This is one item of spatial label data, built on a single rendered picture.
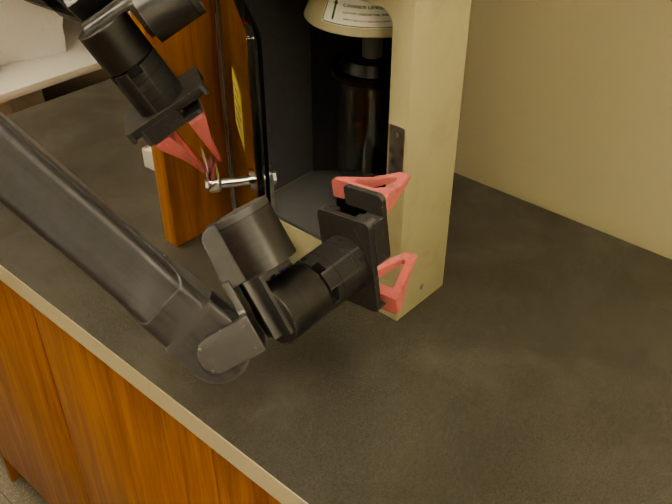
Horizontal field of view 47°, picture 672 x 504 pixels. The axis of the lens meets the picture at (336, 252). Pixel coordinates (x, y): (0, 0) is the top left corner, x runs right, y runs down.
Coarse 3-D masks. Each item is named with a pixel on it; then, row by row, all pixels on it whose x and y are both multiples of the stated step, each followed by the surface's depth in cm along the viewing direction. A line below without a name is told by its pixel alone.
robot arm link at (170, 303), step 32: (0, 128) 64; (0, 160) 64; (32, 160) 64; (0, 192) 64; (32, 192) 64; (64, 192) 65; (32, 224) 65; (64, 224) 65; (96, 224) 65; (128, 224) 68; (64, 256) 67; (96, 256) 66; (128, 256) 66; (160, 256) 68; (128, 288) 66; (160, 288) 66; (192, 288) 67; (160, 320) 66; (192, 320) 67; (224, 320) 67; (192, 352) 67
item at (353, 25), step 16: (320, 0) 95; (336, 0) 93; (352, 0) 92; (304, 16) 98; (320, 16) 95; (336, 16) 93; (352, 16) 92; (368, 16) 92; (384, 16) 92; (336, 32) 94; (352, 32) 93; (368, 32) 92; (384, 32) 93
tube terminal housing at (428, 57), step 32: (384, 0) 85; (416, 0) 82; (448, 0) 87; (416, 32) 84; (448, 32) 89; (416, 64) 87; (448, 64) 92; (416, 96) 89; (448, 96) 95; (416, 128) 92; (448, 128) 98; (416, 160) 95; (448, 160) 101; (416, 192) 98; (448, 192) 105; (288, 224) 115; (416, 224) 101; (448, 224) 108; (416, 288) 109
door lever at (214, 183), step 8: (208, 152) 92; (208, 160) 91; (216, 160) 91; (208, 168) 89; (216, 168) 89; (248, 168) 88; (208, 176) 88; (216, 176) 88; (240, 176) 88; (248, 176) 88; (208, 184) 87; (216, 184) 87; (224, 184) 87; (232, 184) 88; (240, 184) 88; (248, 184) 88
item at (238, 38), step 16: (224, 0) 91; (240, 0) 81; (224, 16) 93; (240, 16) 77; (224, 32) 96; (240, 32) 79; (224, 48) 99; (240, 48) 81; (224, 64) 103; (240, 64) 83; (256, 64) 76; (224, 80) 106; (240, 80) 85; (256, 80) 77; (256, 96) 78; (256, 112) 79; (256, 128) 80; (240, 144) 96; (256, 144) 81; (240, 160) 99; (256, 160) 82; (256, 176) 83; (240, 192) 106; (256, 192) 85
